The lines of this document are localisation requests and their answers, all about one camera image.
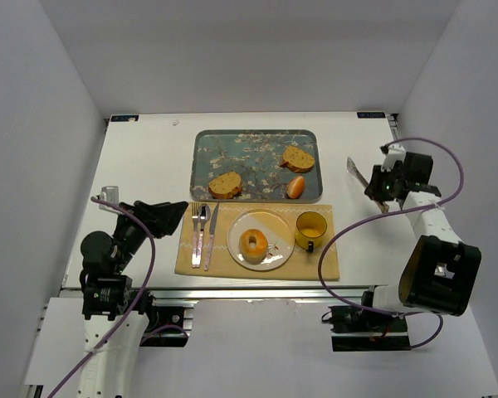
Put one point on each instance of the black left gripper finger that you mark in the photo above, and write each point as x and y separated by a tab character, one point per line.
166	217
140	208

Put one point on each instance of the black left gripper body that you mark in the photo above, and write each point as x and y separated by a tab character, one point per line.
153	218

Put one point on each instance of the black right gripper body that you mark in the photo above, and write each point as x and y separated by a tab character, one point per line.
378	189

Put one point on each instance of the metal serving tongs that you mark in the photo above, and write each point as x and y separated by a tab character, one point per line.
351	166

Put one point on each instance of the orange glazed bagel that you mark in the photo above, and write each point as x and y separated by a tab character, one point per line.
253	245

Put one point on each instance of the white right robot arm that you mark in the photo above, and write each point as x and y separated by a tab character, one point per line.
441	271

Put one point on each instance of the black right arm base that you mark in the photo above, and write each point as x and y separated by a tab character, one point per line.
355	330

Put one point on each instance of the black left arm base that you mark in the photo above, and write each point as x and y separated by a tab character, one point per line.
166	323

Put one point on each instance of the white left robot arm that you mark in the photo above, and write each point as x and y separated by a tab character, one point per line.
116	316

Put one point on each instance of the left bread slice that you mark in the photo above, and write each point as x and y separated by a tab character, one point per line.
226	186

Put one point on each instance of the bread slice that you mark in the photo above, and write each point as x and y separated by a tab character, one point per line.
297	160
226	186

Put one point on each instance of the small orange bread roll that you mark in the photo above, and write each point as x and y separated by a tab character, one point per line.
295	187

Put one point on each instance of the right bread slice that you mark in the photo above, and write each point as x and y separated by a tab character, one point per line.
297	160

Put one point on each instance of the silver fork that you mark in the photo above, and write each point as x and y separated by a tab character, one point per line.
196	213

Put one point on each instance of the silver spoon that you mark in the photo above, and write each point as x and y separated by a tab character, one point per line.
204	217

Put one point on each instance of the silver table knife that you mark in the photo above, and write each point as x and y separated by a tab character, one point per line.
212	228

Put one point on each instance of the right blue corner label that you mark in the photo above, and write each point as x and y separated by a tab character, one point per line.
370	115

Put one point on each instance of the blue corner label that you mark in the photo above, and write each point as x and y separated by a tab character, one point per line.
124	118
370	115

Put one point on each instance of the yellow mug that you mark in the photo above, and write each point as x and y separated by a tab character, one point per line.
310	228

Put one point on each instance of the blue floral serving tray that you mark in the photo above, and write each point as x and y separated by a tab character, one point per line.
256	155

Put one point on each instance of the left blue corner label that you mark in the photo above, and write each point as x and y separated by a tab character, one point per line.
124	118

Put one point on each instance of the white and yellow plate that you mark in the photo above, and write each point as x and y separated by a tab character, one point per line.
280	236

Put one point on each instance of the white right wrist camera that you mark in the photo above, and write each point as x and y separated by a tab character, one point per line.
393	153

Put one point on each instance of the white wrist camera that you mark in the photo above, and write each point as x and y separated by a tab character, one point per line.
393	153
109	194

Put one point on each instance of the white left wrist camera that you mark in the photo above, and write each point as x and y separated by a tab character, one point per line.
109	194

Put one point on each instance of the aluminium table front rail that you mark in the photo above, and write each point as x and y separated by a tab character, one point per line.
349	292

